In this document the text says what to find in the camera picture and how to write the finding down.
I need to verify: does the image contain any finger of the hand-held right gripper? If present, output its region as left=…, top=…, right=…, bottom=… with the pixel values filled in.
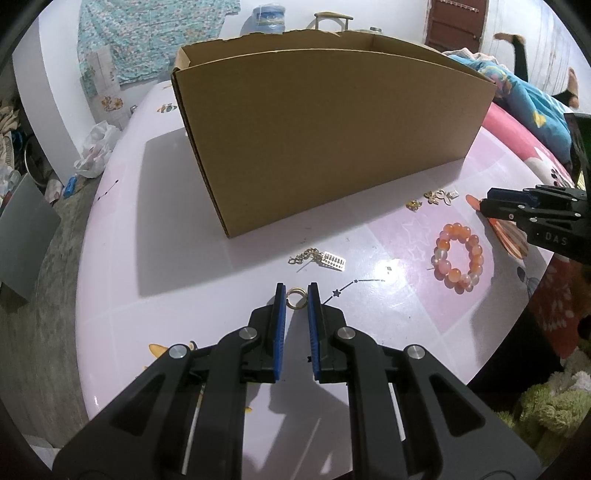
left=480, top=199, right=591, bottom=264
left=488, top=185, right=589, bottom=204

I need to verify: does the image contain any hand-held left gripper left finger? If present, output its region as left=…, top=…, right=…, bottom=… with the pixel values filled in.
left=52, top=282, right=289, bottom=480

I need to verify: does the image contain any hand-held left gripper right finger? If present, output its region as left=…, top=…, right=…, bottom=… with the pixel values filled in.
left=307, top=281, right=541, bottom=480

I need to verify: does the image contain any orange bead bracelet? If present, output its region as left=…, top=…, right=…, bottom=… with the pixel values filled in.
left=431, top=222, right=485, bottom=294

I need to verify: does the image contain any brown cardboard box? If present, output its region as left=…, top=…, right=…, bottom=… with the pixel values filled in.
left=171, top=31, right=498, bottom=239

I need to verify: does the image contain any blue printed blanket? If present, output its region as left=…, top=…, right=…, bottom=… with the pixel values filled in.
left=445, top=51, right=573, bottom=162

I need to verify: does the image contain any pink floral blanket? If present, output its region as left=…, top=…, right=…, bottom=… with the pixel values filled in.
left=480, top=102, right=591, bottom=361

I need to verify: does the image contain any brown door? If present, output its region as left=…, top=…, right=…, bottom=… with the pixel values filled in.
left=425, top=0, right=489, bottom=54

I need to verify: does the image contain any green fluffy cloth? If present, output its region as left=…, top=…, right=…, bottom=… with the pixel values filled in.
left=496, top=351, right=591, bottom=457

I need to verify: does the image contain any white plastic bag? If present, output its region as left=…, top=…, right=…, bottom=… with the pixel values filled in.
left=74, top=121, right=122, bottom=178

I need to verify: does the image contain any grey board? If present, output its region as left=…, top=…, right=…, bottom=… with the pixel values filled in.
left=0, top=174, right=62, bottom=305

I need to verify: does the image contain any wooden chair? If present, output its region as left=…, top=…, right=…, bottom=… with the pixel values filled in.
left=314, top=11, right=354, bottom=33

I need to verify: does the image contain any bicycle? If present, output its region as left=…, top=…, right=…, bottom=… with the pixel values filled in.
left=18, top=134, right=47, bottom=181

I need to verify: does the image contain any blue water jug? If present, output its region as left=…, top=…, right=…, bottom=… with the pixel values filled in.
left=252, top=4, right=287, bottom=35

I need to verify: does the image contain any patterned hanging cloth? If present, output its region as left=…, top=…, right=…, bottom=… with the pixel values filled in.
left=76, top=0, right=241, bottom=84

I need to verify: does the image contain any pile of clothes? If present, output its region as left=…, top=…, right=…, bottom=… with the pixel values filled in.
left=0, top=99, right=28, bottom=153

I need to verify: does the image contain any gold chain with white charm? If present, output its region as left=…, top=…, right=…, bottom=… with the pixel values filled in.
left=288, top=248, right=347, bottom=272

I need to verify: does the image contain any floral wall hanging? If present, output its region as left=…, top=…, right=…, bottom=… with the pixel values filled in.
left=88, top=48, right=124, bottom=114

